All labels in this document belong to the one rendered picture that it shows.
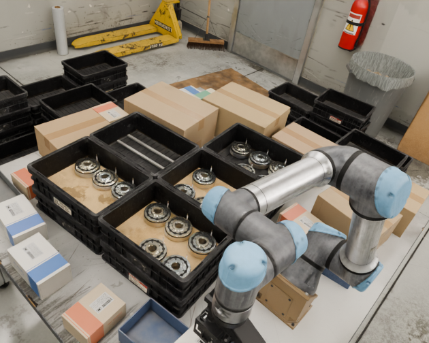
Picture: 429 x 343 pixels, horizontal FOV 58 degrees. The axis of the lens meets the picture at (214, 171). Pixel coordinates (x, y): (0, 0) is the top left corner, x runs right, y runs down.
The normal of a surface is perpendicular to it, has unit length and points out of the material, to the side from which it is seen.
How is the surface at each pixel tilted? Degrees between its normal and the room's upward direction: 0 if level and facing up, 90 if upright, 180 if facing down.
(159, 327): 0
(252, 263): 1
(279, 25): 90
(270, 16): 90
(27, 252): 0
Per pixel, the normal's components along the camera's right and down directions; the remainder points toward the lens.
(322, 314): 0.14, -0.76
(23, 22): 0.73, 0.51
